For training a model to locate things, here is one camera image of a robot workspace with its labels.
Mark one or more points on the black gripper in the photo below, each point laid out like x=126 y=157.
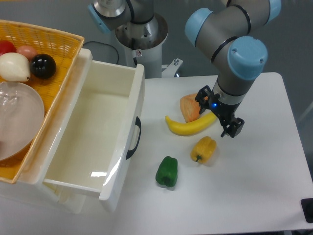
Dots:
x=232 y=126

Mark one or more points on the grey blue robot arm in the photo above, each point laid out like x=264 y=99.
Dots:
x=224 y=38

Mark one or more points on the yellow bell pepper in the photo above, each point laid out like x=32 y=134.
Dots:
x=203 y=150

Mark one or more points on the green bell pepper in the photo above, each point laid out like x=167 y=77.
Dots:
x=167 y=173

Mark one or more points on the orange salmon slice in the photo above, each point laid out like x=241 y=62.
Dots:
x=190 y=108

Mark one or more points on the yellow banana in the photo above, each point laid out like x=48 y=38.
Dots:
x=190 y=128

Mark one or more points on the white open drawer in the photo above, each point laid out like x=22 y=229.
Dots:
x=91 y=156

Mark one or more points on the black device at edge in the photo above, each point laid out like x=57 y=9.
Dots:
x=307 y=207

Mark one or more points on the yellow woven basket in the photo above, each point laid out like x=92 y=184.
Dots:
x=60 y=50

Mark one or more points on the black round fruit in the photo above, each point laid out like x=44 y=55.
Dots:
x=43 y=66

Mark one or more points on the pink peach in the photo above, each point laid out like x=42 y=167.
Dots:
x=28 y=51

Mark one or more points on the white drawer cabinet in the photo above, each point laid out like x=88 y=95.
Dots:
x=30 y=186

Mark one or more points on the white onion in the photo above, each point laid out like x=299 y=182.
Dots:
x=14 y=67

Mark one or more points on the red tomato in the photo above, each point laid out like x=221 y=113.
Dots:
x=6 y=47

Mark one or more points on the black drawer handle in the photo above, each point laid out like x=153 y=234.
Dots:
x=136 y=138

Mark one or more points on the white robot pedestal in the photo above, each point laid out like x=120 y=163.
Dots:
x=142 y=44

